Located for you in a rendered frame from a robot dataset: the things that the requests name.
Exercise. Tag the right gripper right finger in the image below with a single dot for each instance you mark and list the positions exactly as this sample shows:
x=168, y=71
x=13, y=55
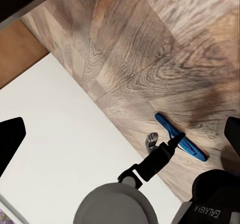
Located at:
x=232, y=133

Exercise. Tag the sliding door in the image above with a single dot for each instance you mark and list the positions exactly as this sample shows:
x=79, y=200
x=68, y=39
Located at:
x=19, y=51

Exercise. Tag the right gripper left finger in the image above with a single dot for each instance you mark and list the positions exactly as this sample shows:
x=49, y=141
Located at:
x=12, y=133

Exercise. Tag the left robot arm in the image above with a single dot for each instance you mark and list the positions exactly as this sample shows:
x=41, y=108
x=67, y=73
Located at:
x=159, y=157

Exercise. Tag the sandal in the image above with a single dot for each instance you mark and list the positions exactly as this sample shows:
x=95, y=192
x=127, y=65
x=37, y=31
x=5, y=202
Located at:
x=190, y=147

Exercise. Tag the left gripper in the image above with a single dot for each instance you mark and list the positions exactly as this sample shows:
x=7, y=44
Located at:
x=160, y=157

